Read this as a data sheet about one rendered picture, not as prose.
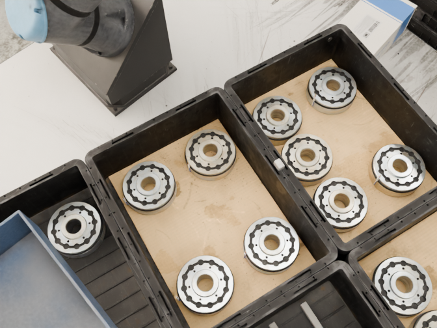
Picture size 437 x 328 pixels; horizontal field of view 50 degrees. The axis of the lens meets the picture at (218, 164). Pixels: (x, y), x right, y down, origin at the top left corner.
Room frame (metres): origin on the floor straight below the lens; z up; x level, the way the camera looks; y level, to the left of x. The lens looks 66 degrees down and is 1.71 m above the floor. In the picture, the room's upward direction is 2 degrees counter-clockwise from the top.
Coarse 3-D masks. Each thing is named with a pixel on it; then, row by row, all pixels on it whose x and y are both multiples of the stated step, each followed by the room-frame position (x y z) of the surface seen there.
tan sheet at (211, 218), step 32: (224, 128) 0.48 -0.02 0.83; (160, 160) 0.41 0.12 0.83; (192, 192) 0.34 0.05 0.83; (224, 192) 0.33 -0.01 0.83; (256, 192) 0.33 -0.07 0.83; (160, 224) 0.27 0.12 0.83; (192, 224) 0.27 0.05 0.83; (224, 224) 0.27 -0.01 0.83; (160, 256) 0.21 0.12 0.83; (192, 256) 0.21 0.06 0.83; (224, 256) 0.20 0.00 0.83; (256, 288) 0.14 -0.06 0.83; (192, 320) 0.09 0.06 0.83
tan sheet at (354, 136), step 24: (312, 72) 0.61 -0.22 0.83; (264, 96) 0.55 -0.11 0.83; (288, 96) 0.55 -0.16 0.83; (360, 96) 0.54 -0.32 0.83; (312, 120) 0.49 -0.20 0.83; (336, 120) 0.49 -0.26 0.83; (360, 120) 0.48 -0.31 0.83; (336, 144) 0.43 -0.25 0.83; (360, 144) 0.43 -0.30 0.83; (384, 144) 0.42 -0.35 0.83; (336, 168) 0.38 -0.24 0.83; (360, 168) 0.37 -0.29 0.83; (312, 192) 0.33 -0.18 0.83; (384, 216) 0.27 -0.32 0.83
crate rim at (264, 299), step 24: (240, 120) 0.45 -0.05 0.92; (96, 168) 0.35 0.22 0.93; (288, 192) 0.29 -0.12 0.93; (120, 216) 0.26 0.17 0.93; (312, 216) 0.24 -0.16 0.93; (144, 264) 0.17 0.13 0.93; (312, 264) 0.16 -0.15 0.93; (288, 288) 0.12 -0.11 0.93; (168, 312) 0.09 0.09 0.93; (240, 312) 0.09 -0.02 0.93
